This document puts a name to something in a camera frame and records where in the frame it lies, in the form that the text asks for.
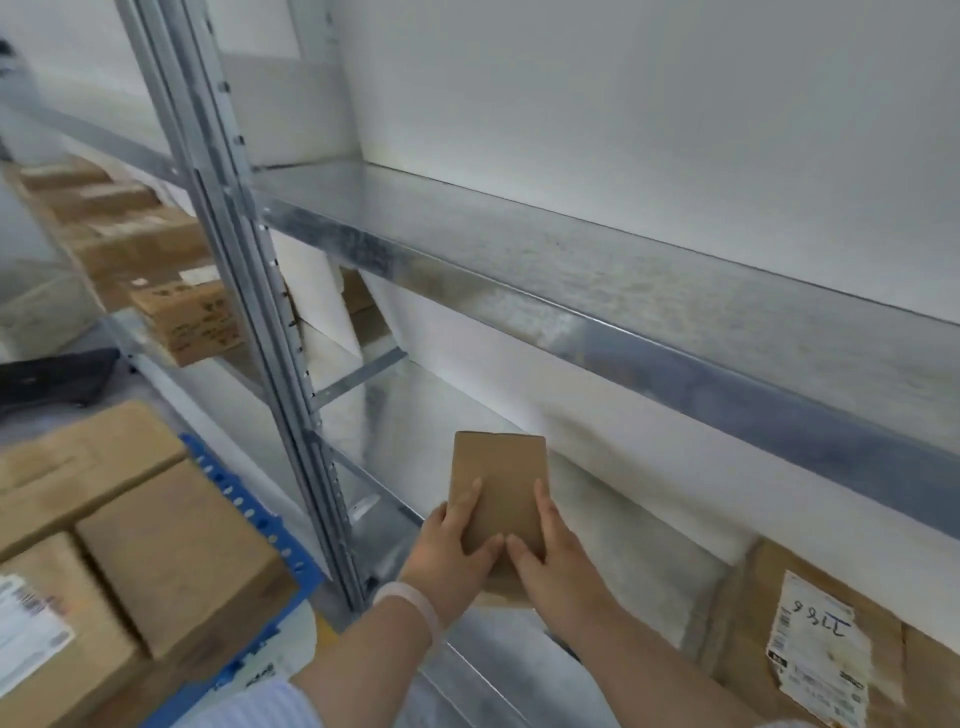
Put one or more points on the small plain cardboard box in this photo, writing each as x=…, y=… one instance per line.
x=499, y=472

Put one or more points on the person's right forearm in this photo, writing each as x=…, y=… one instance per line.
x=660, y=675

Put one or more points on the person's left forearm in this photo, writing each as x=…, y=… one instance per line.
x=360, y=660

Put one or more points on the black platform trolley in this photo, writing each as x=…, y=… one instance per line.
x=52, y=382

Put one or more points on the person's right hand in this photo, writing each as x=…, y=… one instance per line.
x=570, y=585

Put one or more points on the brown box with label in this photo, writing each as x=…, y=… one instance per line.
x=97, y=645

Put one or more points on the person's left hand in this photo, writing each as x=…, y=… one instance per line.
x=450, y=555

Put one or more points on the translucent white bangle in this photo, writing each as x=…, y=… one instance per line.
x=420, y=600

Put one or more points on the brown box printed square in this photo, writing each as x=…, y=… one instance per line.
x=75, y=465

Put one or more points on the round white sticker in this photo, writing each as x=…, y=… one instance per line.
x=292, y=645

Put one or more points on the light blue striped shirt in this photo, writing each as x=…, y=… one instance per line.
x=255, y=709

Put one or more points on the blue tray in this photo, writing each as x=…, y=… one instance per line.
x=271, y=536

